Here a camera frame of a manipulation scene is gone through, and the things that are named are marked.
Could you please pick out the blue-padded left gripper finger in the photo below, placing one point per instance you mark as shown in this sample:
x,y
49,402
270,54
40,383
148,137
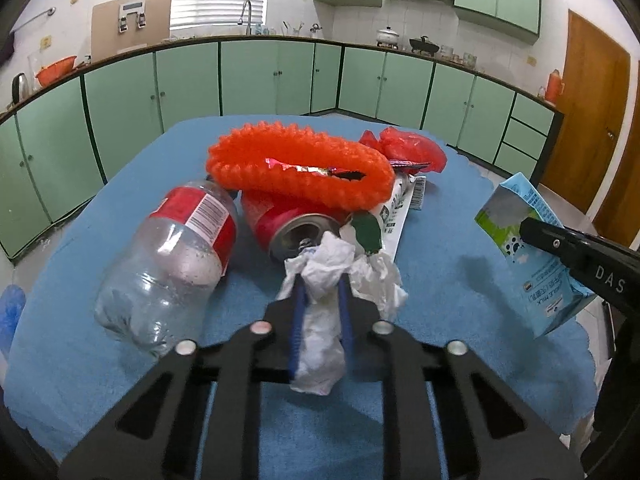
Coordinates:
x,y
196,412

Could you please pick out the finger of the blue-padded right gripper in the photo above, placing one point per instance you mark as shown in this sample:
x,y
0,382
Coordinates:
x,y
446,414

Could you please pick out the light blue milk carton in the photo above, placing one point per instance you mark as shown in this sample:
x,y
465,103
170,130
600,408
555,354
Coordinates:
x,y
550,296

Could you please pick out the clear plastic cola bottle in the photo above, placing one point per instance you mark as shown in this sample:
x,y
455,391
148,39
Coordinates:
x,y
155,294

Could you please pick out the white tissue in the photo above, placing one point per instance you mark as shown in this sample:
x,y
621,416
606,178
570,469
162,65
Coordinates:
x,y
375,278

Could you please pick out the green lower kitchen cabinets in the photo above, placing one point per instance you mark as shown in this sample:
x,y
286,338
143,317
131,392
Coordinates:
x,y
61,145

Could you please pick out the brown wooden door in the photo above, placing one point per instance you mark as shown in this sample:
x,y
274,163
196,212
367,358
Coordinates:
x,y
618,217
596,83

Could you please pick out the orange thermos flask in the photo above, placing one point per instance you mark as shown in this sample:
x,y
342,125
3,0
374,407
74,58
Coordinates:
x,y
554,87

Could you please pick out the blue plastic bag on floor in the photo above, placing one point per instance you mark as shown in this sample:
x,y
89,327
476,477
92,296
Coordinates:
x,y
12,303

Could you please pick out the blue snack wrapper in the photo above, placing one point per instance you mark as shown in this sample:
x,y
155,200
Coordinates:
x,y
409,167

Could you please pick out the red soda can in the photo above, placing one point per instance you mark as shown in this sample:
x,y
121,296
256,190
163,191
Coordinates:
x,y
283,225

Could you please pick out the red plastic bag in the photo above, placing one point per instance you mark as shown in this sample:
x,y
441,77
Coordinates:
x,y
406,145

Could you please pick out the black wok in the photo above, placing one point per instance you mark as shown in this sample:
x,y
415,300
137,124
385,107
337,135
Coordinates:
x,y
423,46

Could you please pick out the white cooking pot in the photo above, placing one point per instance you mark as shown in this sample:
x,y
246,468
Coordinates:
x,y
387,38

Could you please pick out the steel electric kettle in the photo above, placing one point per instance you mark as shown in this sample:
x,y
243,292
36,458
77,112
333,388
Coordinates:
x,y
20,90

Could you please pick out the orange plastic basket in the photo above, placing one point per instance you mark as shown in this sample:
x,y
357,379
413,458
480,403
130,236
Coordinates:
x,y
55,71

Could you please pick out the dark hanging towel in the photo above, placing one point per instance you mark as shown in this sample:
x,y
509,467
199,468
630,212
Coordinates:
x,y
7,49

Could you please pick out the brown cardboard board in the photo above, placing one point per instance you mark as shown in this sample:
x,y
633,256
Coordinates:
x,y
119,26

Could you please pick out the chrome towel bar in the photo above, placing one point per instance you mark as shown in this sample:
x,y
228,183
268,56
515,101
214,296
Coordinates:
x,y
44,14

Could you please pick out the chrome sink faucet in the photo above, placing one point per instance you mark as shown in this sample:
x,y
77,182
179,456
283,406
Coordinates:
x,y
245,18

